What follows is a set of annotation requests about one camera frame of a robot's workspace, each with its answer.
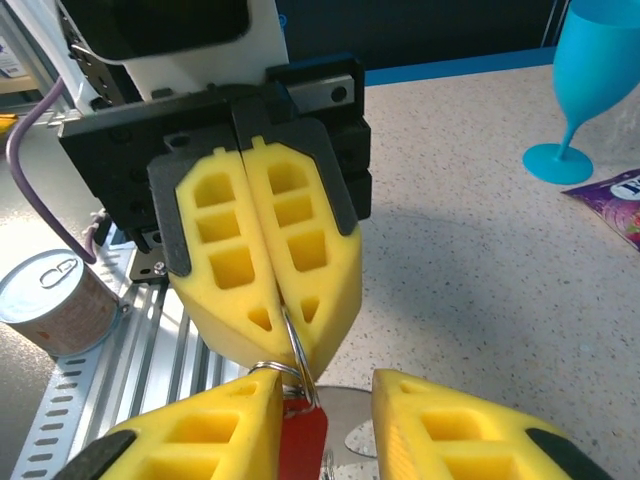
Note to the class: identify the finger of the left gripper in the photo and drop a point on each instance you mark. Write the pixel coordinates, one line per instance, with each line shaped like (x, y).
(220, 225)
(300, 200)

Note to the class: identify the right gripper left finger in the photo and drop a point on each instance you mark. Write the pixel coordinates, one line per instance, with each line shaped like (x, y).
(200, 435)

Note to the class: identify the purple snack bag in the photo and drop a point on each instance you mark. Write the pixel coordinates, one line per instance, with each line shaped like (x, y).
(620, 205)

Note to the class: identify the red capped key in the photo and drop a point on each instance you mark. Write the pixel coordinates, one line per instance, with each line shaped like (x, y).
(305, 440)

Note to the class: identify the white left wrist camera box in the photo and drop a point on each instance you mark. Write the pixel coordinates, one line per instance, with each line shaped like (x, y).
(200, 70)

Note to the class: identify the blue plastic goblet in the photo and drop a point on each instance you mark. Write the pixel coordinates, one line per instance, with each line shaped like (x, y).
(590, 65)

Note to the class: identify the grey metal keyring plate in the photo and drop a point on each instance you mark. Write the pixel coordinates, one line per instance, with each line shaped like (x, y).
(350, 415)

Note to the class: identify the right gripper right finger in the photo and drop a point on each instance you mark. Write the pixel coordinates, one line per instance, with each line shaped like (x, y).
(450, 440)

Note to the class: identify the white round cap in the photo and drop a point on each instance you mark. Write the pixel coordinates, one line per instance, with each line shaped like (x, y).
(50, 300)

